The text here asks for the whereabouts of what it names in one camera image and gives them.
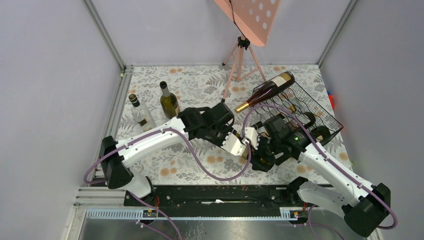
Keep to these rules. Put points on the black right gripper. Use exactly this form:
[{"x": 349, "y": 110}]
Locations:
[{"x": 255, "y": 156}]

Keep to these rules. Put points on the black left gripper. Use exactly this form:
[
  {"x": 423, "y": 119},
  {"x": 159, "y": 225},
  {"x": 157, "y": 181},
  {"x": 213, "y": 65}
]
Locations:
[{"x": 219, "y": 143}]

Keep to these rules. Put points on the green wine bottle brown label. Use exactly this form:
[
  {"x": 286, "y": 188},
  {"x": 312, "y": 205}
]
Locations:
[{"x": 248, "y": 149}]

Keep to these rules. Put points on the olive wine bottle black cap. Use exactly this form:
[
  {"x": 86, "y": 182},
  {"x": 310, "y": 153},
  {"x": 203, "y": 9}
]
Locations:
[{"x": 284, "y": 156}]

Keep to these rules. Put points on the dark wine bottle beside arm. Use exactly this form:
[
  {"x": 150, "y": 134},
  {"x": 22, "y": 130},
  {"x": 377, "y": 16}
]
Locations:
[{"x": 168, "y": 101}]

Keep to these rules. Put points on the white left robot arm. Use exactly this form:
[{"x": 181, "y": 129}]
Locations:
[{"x": 212, "y": 124}]

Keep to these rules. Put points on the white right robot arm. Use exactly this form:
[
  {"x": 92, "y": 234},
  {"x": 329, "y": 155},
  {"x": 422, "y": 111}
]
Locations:
[{"x": 360, "y": 203}]

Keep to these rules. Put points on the clear liquor bottle black cap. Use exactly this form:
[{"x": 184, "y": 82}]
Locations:
[{"x": 141, "y": 113}]

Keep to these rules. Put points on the red wine bottle gold cap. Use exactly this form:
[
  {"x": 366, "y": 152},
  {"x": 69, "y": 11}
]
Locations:
[{"x": 268, "y": 90}]

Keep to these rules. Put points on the pink music stand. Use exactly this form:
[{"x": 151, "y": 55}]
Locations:
[{"x": 254, "y": 19}]

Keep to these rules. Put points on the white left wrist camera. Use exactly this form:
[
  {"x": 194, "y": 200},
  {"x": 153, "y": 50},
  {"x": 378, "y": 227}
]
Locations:
[{"x": 233, "y": 145}]

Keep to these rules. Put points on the grey slotted cable duct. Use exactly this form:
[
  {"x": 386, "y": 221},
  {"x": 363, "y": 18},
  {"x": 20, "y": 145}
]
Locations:
[{"x": 279, "y": 214}]

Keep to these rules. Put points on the black wire wine rack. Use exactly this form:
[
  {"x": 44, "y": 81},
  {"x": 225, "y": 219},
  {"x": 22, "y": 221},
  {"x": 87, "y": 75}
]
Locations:
[{"x": 308, "y": 109}]

